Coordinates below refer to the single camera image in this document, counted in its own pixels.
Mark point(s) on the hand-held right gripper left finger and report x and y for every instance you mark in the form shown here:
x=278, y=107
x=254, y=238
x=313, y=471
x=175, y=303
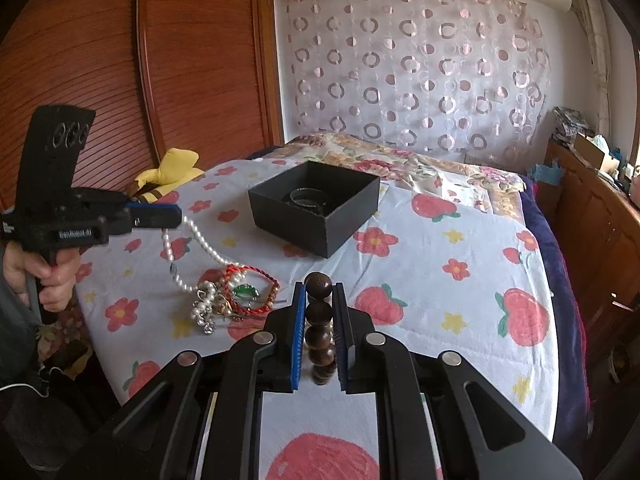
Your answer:
x=298, y=340

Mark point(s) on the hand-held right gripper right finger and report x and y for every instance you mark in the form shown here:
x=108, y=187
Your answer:
x=342, y=340

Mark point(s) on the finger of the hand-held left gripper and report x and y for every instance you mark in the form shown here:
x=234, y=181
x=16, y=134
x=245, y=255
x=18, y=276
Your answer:
x=152, y=214

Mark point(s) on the black jewelry box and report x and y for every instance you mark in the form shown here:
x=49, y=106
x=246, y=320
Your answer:
x=314, y=210

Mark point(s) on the silver pearl jewelry cluster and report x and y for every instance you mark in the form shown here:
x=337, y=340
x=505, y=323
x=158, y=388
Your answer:
x=207, y=307

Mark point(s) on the person's left hand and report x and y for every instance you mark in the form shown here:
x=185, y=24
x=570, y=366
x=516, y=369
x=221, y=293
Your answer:
x=37, y=275

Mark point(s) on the yellow plush toy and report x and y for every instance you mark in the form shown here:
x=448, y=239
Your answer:
x=165, y=175

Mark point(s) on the green jade pendant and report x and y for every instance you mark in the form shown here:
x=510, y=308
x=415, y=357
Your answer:
x=244, y=290

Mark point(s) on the dark bangle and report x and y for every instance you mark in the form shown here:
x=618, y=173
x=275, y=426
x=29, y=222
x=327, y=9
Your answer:
x=306, y=196

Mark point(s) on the wooden wardrobe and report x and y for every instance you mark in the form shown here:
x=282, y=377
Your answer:
x=140, y=70

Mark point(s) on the floral quilt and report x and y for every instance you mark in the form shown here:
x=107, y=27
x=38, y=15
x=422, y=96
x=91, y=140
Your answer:
x=400, y=160

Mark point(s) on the dark blue fleece blanket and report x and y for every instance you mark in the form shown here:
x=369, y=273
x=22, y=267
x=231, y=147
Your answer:
x=555, y=280

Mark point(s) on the wooden side cabinet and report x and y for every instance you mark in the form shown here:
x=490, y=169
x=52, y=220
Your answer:
x=595, y=230

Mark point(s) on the circle pattern sheer curtain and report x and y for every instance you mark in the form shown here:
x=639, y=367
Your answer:
x=415, y=70

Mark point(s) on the cardboard box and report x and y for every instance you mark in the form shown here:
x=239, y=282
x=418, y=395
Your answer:
x=595, y=150

